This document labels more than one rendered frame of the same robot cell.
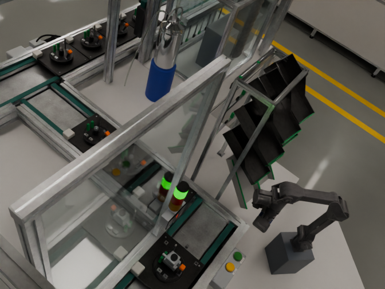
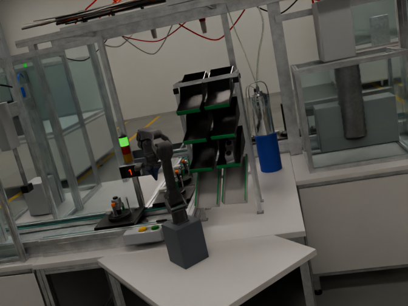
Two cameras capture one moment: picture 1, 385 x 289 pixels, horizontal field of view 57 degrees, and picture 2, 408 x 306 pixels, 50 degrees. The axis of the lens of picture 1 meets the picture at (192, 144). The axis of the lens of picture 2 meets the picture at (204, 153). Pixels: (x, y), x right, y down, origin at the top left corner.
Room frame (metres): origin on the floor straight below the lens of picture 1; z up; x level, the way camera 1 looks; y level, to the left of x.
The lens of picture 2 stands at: (0.77, -2.60, 1.86)
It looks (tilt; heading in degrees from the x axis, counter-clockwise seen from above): 14 degrees down; 81
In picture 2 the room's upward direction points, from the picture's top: 12 degrees counter-clockwise
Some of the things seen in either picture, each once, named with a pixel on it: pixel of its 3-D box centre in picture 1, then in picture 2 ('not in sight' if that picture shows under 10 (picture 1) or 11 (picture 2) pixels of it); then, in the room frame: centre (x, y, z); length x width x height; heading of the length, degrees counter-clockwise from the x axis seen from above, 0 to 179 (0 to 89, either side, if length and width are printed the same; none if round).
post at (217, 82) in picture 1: (179, 174); (122, 127); (0.76, 0.01, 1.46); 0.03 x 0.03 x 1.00; 70
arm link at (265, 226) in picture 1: (272, 209); (151, 159); (0.86, -0.40, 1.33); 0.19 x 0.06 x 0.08; 160
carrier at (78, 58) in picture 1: (61, 51); not in sight; (1.61, 0.96, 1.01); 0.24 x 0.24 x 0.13; 70
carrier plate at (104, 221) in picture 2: (168, 268); (120, 218); (0.62, -0.10, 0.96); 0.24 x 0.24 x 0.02; 70
